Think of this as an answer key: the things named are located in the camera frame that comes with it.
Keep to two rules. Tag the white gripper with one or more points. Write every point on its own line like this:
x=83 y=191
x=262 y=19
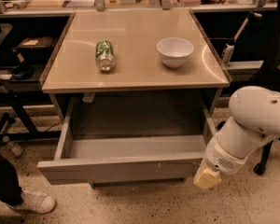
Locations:
x=220 y=158

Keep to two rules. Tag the grey top drawer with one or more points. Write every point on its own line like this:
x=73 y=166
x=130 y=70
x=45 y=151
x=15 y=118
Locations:
x=125 y=138

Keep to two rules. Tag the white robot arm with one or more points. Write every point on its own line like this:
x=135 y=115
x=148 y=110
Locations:
x=254 y=123

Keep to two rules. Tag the grey drawer cabinet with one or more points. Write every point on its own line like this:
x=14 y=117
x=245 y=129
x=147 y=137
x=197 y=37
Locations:
x=134 y=35

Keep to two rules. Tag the white handheld tool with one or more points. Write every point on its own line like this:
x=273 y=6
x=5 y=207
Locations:
x=230 y=45

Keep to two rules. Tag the white bowl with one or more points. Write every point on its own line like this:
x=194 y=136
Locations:
x=174 y=51

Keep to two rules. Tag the green soda can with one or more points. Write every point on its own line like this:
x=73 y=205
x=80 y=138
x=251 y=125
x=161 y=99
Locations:
x=104 y=56

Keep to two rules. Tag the white sneaker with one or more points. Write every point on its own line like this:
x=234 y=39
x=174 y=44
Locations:
x=37 y=202

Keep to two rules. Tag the plastic bottle on floor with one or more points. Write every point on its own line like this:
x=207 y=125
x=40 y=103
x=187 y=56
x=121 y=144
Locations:
x=13 y=146

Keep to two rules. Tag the dark trouser leg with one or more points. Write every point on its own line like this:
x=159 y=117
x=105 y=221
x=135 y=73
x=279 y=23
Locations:
x=10 y=190

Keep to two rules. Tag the black box on shelf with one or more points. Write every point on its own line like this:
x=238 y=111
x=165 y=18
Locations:
x=36 y=45

